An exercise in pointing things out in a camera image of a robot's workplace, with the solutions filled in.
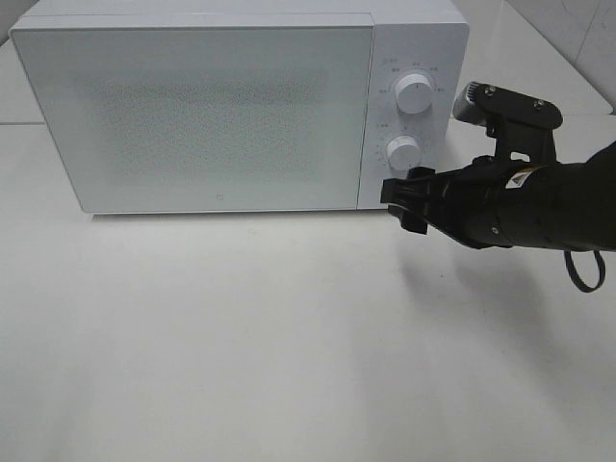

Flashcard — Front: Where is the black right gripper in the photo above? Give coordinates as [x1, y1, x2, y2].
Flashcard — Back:
[380, 158, 510, 249]

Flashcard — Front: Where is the white microwave knob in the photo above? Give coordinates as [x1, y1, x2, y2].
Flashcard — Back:
[386, 136, 422, 171]
[394, 72, 434, 115]

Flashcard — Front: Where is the white microwave door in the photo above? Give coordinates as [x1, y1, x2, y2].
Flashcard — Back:
[13, 27, 372, 213]

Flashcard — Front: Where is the white microwave oven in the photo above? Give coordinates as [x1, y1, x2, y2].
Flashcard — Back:
[10, 1, 470, 215]

